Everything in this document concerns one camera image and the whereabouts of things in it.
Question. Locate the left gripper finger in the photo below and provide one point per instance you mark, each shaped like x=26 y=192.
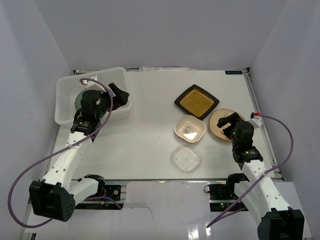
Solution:
x=116 y=91
x=120 y=100

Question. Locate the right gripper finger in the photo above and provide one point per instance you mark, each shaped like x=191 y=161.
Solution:
x=229 y=131
x=230 y=119

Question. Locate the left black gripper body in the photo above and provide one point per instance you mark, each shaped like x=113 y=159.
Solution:
x=111 y=99

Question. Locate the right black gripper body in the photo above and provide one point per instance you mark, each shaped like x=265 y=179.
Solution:
x=234 y=141

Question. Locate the cream bird pattern plate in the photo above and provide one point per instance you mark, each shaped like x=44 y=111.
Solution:
x=213 y=121

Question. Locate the teal round plate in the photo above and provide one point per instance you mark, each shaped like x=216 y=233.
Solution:
x=77 y=102

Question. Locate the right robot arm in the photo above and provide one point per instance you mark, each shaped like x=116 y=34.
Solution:
x=275 y=218

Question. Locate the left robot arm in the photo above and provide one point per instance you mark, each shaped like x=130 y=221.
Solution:
x=54 y=196

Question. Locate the white plastic bin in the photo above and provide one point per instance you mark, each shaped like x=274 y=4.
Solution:
x=69 y=87

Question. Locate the beige square bowl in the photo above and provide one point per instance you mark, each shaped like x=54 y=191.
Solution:
x=190 y=128

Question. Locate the black and amber square plate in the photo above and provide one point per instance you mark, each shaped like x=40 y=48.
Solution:
x=197 y=102

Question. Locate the blue label sticker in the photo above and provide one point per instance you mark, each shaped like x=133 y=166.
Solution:
x=233 y=72

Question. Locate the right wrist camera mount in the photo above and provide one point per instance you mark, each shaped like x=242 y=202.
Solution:
x=255 y=120

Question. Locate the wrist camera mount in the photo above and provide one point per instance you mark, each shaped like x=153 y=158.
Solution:
x=255 y=120
x=93 y=80

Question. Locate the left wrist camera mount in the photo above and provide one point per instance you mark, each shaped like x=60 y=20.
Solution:
x=93 y=80

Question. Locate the aluminium table frame rail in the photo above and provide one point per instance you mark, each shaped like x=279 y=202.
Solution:
x=261 y=139

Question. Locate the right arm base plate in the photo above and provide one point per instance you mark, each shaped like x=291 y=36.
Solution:
x=220 y=197

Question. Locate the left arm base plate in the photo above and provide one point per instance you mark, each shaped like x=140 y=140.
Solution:
x=108 y=198

